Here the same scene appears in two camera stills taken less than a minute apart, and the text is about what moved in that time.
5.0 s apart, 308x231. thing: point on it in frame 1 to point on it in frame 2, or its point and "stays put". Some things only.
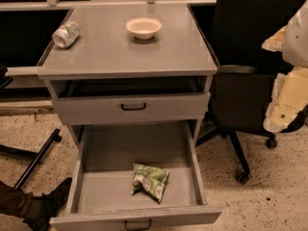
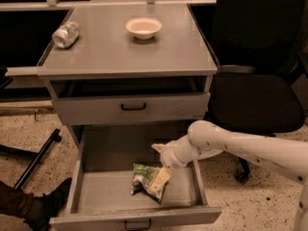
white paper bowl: x=143 y=27 stays put
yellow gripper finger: x=275 y=43 to x=179 y=155
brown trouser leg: x=14 y=201 stays put
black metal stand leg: x=56 y=138 stays put
